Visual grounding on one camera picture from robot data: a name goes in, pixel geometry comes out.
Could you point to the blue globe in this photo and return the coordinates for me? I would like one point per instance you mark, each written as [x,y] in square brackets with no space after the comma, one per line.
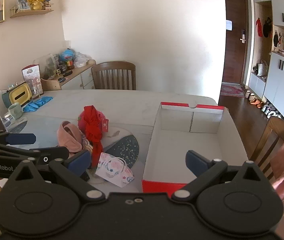
[67,55]

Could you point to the red and white carton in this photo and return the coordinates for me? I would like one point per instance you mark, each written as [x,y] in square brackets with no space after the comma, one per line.
[32,77]

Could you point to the yellow and green tissue box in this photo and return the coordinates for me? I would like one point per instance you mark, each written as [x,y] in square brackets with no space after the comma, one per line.
[18,95]

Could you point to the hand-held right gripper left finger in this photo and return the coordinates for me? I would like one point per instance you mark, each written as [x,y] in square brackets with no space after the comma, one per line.
[79,161]

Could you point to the white paper notice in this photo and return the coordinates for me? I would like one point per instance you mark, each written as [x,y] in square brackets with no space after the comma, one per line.
[228,25]

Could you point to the photo frame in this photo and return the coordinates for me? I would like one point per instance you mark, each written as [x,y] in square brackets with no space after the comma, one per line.
[22,3]

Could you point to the row of shoes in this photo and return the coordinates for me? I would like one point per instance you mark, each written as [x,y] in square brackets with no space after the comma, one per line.
[269,110]

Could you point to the clear plastic bag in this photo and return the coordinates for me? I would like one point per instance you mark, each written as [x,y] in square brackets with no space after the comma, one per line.
[81,60]

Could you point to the wooden dining chair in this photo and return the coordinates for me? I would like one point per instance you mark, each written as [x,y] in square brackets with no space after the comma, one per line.
[113,76]
[264,140]

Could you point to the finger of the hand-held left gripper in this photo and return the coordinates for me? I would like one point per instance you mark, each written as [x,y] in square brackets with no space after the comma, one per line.
[54,153]
[19,139]

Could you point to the dark brown door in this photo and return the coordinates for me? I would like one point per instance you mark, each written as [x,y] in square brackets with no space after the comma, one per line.
[234,55]

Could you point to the white low cabinet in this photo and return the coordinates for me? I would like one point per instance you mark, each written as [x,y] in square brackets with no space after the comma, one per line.
[281,90]

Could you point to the white tote bag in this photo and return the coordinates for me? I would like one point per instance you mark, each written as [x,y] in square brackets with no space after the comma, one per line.
[262,70]

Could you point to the green mug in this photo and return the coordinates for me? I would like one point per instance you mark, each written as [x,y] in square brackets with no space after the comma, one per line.
[16,111]

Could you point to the wooden top sideboard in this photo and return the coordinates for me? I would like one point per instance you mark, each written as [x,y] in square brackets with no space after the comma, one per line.
[79,77]

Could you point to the wooden wall shelf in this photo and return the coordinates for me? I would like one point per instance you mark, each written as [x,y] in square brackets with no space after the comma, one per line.
[32,12]

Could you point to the red patterned rug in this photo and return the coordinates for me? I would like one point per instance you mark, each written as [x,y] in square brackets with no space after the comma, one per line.
[231,90]

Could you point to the clear display case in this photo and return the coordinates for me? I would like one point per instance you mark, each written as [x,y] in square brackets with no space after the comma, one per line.
[48,67]

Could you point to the white cardboard box red trim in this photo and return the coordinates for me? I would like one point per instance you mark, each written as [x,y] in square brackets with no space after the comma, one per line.
[182,142]

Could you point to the red knotted scarf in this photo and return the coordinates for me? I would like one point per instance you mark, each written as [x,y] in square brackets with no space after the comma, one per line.
[93,127]

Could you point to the pink fleece hat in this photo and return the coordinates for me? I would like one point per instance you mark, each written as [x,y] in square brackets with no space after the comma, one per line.
[69,137]

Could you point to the black and red hanging ornament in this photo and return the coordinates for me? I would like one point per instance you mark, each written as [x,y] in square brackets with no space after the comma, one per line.
[276,40]

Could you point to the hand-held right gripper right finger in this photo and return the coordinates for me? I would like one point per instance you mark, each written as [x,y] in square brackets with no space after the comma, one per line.
[197,162]

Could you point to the blue gloves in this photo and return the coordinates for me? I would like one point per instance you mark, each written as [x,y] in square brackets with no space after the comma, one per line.
[37,103]

